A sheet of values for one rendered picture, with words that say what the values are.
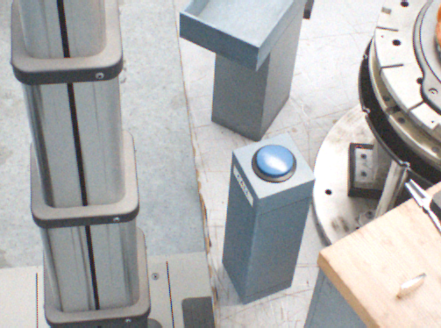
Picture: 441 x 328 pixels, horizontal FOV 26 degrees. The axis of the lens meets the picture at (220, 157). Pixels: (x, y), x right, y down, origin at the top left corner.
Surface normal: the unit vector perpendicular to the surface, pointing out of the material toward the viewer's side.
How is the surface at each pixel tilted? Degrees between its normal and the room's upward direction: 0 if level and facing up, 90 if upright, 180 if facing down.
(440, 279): 0
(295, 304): 0
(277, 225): 90
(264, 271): 90
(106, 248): 90
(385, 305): 0
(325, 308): 90
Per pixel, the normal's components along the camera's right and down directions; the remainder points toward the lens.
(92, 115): 0.12, 0.81
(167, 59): 0.05, -0.58
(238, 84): -0.49, 0.69
